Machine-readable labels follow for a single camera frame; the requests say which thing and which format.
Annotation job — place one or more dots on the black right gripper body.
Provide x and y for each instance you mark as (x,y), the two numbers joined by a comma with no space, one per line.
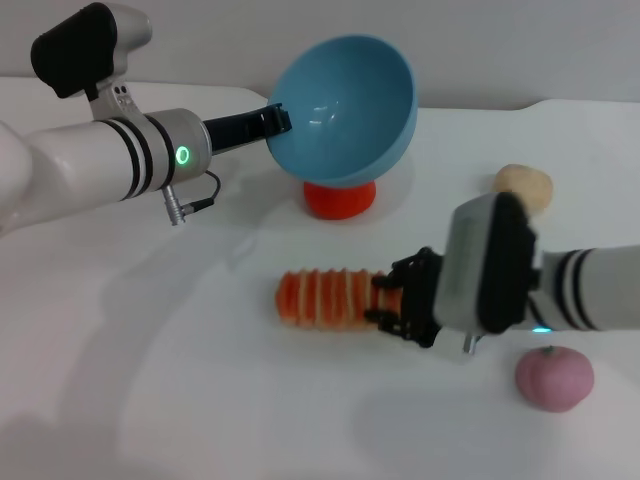
(420,300)

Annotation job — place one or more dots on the pink toy peach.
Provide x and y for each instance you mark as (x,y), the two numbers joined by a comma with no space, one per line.
(555,380)

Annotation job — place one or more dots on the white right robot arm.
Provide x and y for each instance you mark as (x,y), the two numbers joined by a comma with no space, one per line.
(595,285)

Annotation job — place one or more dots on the long golden bread loaf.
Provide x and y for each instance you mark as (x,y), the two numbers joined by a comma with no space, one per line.
(325,300)

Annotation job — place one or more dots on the blue ceramic bowl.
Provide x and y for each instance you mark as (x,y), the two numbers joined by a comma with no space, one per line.
(350,115)

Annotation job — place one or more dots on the round beige bread bun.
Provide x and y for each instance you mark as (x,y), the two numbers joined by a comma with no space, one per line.
(535,187)

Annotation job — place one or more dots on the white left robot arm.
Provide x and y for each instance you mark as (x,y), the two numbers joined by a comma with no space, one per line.
(75,160)

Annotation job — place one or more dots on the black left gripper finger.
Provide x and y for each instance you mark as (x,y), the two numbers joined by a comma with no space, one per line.
(279,119)

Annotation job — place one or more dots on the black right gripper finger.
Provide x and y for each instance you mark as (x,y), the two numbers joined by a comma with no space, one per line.
(395,322)
(400,272)

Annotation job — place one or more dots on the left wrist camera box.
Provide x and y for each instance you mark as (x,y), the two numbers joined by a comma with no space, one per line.
(80,45)

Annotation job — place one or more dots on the red toy pepper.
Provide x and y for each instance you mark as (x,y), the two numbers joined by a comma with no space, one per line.
(340,200)

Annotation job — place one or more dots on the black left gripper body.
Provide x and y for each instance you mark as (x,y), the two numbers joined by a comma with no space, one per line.
(235,130)

